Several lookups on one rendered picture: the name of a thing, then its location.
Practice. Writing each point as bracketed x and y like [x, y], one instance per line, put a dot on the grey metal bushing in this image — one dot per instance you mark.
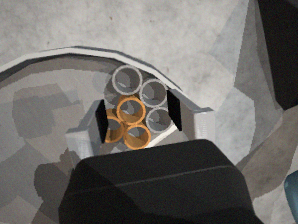
[160, 126]
[130, 90]
[157, 101]

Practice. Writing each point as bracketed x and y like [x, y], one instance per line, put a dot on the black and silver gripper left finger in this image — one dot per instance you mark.
[85, 140]

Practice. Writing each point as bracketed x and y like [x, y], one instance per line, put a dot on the grey round turntable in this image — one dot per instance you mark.
[38, 104]

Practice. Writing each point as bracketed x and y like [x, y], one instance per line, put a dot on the bronze bushing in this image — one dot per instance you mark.
[140, 141]
[132, 119]
[114, 135]

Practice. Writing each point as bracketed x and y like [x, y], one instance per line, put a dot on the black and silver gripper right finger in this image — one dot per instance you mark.
[195, 122]

